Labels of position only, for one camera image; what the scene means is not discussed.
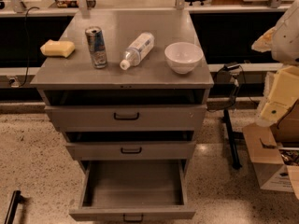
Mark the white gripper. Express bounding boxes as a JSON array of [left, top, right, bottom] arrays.
[[251, 27, 299, 127]]

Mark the middle grey drawer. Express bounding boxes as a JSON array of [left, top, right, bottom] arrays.
[[65, 141, 195, 161]]

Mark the bottom grey drawer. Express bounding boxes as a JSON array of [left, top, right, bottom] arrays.
[[69, 160, 195, 224]]

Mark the red bull can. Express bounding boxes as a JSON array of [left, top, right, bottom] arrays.
[[85, 26, 107, 69]]

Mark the clear plastic water bottle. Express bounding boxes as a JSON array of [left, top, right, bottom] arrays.
[[120, 32, 155, 70]]

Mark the grey drawer cabinet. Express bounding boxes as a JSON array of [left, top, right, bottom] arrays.
[[30, 8, 215, 173]]

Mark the black cable on left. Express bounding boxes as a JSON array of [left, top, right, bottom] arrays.
[[8, 6, 41, 88]]

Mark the white bowl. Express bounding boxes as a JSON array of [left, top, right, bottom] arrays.
[[164, 42, 204, 75]]

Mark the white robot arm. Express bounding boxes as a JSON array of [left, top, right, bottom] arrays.
[[251, 0, 299, 127]]

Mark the yellow sponge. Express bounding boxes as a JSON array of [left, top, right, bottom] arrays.
[[40, 39, 75, 58]]

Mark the top grey drawer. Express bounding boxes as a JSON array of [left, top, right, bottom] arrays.
[[46, 105, 206, 132]]

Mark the black bar on floor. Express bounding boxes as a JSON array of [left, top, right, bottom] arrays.
[[4, 190, 24, 224]]

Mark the grey drawer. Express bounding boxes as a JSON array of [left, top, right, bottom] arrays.
[[69, 160, 195, 224], [65, 141, 195, 161], [46, 105, 206, 132]]

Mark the cardboard box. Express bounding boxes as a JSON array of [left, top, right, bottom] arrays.
[[243, 110, 299, 199]]

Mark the black stand with cables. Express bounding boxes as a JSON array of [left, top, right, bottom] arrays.
[[208, 63, 247, 170]]

